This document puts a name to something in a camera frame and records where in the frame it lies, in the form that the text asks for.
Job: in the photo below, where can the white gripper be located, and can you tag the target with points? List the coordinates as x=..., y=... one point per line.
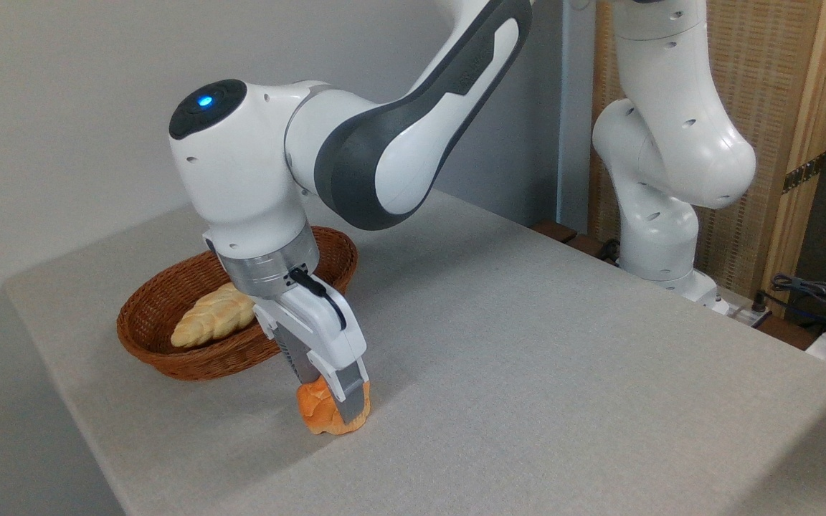
x=323, y=330

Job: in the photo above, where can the round orange bread roll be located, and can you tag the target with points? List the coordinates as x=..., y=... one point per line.
x=320, y=416

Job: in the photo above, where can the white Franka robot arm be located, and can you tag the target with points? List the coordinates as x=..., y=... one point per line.
x=671, y=143

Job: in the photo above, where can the pale braided bread loaf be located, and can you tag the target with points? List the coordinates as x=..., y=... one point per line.
x=212, y=319

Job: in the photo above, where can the brown wicker basket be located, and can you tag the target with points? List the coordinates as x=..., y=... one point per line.
x=155, y=315

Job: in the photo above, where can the metal screen hinge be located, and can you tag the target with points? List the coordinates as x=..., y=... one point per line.
x=804, y=174

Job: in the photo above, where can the woven screen with wooden frame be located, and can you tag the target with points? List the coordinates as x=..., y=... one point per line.
x=779, y=86

